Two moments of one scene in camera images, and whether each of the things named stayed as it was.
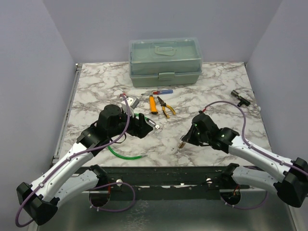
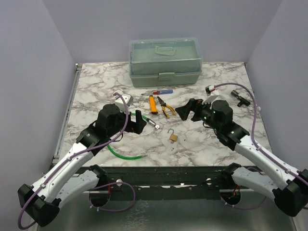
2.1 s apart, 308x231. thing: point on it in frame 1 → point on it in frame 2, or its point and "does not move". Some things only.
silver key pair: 157,127 does not move
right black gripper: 189,137 → 194,104
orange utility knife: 152,105 does not move
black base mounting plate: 160,183 does not move
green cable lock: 150,122 does not move
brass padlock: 182,145 → 173,137
